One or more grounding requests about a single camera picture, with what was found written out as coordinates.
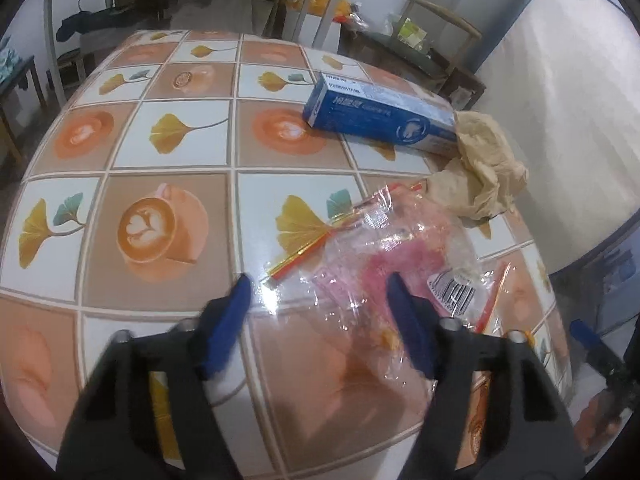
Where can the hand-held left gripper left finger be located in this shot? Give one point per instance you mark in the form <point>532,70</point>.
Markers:
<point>225,327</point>

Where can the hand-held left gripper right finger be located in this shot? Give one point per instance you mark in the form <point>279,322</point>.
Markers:
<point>410,327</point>

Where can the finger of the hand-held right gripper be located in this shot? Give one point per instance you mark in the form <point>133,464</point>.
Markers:
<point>592,342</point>

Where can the clear pink plastic bag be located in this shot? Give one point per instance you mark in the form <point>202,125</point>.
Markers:
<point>390,250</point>

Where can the beige tissue paper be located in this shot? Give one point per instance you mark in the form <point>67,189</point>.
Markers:
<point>480,160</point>

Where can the blue toothpaste box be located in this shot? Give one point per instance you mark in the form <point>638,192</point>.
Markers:
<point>380,112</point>

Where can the table with patterned tablecloth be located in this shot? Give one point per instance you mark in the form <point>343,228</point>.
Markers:
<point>175,200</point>

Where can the cream mattress with blue edge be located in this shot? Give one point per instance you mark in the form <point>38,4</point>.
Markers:
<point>565,110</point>

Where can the green white carton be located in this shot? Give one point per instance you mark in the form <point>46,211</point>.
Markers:
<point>412,30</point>

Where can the dark side table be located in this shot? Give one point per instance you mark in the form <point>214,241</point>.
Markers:
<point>20,90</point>

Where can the wooden chair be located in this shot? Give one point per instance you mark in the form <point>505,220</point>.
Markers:
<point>440,15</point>

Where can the white sack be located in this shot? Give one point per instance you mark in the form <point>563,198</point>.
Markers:
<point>215,10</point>

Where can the dark cloth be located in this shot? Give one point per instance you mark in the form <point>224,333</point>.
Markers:
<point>90,22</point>

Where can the grey refrigerator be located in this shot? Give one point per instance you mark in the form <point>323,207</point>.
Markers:
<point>500,5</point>

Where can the yellow plastic bag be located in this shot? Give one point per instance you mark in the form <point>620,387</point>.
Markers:
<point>325,0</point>

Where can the floral cloth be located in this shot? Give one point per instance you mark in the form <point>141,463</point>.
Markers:
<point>7,57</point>

